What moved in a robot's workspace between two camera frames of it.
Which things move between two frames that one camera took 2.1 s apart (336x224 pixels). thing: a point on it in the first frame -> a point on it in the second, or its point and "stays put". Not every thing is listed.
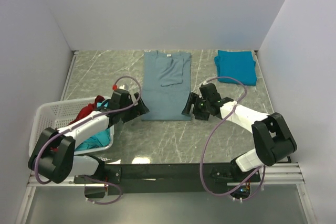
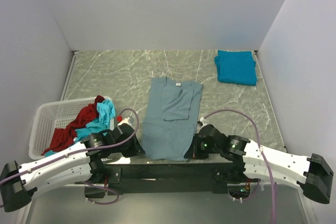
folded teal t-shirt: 238,65 stays put
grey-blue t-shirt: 167,85 -> 170,119
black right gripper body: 193,107 -> 194,148
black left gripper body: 135,106 -> 134,146
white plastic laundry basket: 59,114 stays put
